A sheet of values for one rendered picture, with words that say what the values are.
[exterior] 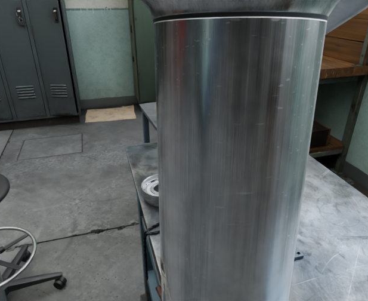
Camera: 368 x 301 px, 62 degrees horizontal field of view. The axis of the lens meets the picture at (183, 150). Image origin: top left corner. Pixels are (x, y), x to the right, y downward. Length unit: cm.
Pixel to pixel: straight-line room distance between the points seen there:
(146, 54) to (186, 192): 344
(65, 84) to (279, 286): 325
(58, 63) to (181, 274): 320
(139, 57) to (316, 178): 284
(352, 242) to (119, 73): 345
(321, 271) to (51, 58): 303
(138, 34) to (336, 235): 306
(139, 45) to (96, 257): 238
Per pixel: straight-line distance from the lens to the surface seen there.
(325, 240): 79
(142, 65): 359
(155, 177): 87
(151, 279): 139
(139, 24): 353
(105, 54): 387
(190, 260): 17
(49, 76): 341
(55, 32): 328
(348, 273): 74
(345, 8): 35
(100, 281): 174
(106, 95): 399
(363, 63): 239
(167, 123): 15
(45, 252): 197
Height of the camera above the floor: 130
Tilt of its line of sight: 28 degrees down
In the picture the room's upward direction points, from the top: straight up
